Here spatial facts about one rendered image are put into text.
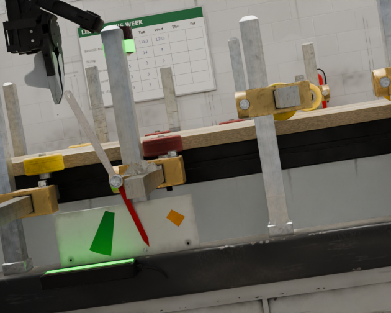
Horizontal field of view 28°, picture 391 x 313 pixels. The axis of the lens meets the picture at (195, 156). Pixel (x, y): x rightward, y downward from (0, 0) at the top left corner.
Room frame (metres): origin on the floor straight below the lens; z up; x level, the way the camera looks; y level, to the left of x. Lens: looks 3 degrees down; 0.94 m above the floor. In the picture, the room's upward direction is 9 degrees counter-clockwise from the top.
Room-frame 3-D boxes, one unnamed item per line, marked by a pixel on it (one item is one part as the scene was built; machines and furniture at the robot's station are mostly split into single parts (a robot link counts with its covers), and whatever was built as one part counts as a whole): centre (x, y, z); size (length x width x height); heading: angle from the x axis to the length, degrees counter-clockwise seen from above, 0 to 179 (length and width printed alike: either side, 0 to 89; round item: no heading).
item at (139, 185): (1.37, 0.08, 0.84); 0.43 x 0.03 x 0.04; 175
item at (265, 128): (1.42, -0.13, 0.86); 0.03 x 0.03 x 0.48; 85
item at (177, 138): (1.59, 0.06, 0.85); 0.08 x 0.08 x 0.11
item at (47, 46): (1.35, 0.22, 1.09); 0.05 x 0.02 x 0.09; 175
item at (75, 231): (1.42, 0.15, 0.75); 0.26 x 0.01 x 0.10; 85
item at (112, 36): (1.44, 0.12, 0.89); 0.03 x 0.03 x 0.48; 85
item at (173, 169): (1.44, 0.09, 0.85); 0.13 x 0.06 x 0.05; 85
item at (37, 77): (1.36, 0.24, 1.04); 0.06 x 0.03 x 0.09; 85
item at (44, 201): (1.46, 0.34, 0.83); 0.13 x 0.06 x 0.05; 85
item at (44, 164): (1.61, 0.31, 0.85); 0.08 x 0.08 x 0.11
